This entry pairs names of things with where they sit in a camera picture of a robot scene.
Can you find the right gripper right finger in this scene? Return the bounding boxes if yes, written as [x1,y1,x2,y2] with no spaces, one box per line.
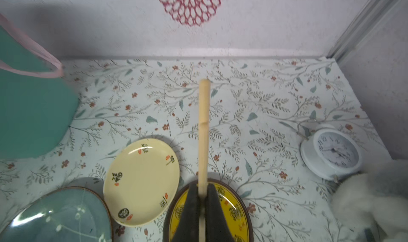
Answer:
[205,184,234,242]

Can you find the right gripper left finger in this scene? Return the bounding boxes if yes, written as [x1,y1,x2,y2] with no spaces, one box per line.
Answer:
[171,184,203,242]

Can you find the chopsticks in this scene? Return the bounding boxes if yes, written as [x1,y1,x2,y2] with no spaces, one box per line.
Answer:
[198,79,211,242]

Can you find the yellow patterned plate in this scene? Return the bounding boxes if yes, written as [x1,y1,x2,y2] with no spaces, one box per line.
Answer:
[163,178,254,242]

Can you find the cream small plate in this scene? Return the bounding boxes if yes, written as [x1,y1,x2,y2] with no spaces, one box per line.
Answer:
[103,139,180,227]

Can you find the dark green glass plate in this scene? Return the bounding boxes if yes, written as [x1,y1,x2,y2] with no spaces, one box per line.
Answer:
[1,186,114,242]

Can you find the floral table mat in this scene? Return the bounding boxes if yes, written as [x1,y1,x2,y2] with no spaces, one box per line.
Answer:
[1,58,391,242]

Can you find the small white alarm clock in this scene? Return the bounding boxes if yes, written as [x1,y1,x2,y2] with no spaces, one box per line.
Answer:
[300,124,363,181]

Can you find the grey husky plush toy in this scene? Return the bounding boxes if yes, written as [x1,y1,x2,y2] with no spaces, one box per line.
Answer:
[331,160,408,242]

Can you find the green trash bin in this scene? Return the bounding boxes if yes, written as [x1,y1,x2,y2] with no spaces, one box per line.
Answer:
[0,25,80,160]

